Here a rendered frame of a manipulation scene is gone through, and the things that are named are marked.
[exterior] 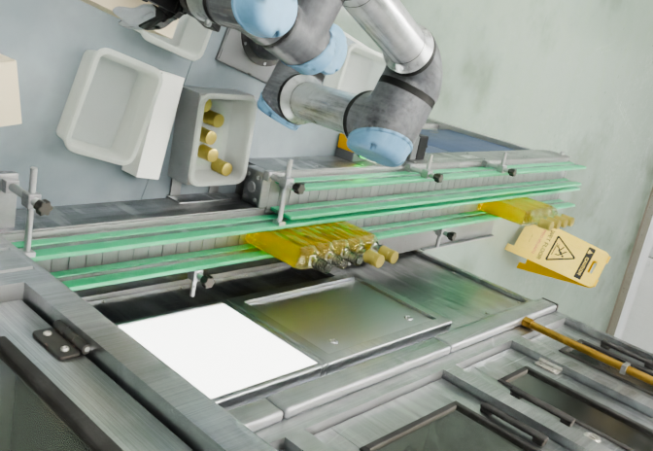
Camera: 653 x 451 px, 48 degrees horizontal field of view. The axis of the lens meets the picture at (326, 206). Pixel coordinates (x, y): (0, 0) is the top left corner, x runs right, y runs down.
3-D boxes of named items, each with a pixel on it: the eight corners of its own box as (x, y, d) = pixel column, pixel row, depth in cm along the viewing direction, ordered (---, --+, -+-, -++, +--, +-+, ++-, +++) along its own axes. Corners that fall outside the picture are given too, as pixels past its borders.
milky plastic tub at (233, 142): (167, 177, 176) (189, 188, 170) (180, 85, 170) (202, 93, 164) (223, 174, 189) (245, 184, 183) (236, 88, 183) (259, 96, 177)
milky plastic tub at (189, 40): (116, 29, 155) (138, 36, 150) (152, -70, 154) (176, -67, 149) (177, 57, 169) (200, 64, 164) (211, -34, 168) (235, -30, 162)
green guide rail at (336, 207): (269, 210, 186) (291, 220, 181) (270, 206, 186) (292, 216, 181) (564, 180, 315) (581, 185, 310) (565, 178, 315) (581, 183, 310)
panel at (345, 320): (50, 349, 140) (149, 440, 119) (51, 335, 139) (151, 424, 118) (352, 281, 206) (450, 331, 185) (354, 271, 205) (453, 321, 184)
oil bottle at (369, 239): (307, 231, 201) (365, 260, 188) (311, 213, 199) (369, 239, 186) (322, 229, 205) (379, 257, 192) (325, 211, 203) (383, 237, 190)
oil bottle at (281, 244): (244, 242, 184) (302, 273, 171) (248, 221, 182) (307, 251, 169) (260, 239, 188) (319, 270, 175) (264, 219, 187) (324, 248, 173)
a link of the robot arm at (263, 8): (288, 53, 95) (245, 22, 88) (234, 39, 102) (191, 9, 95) (313, -1, 95) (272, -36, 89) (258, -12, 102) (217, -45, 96)
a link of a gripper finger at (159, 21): (136, 8, 112) (174, -17, 107) (146, 12, 114) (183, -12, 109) (137, 34, 111) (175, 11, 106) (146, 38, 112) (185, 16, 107)
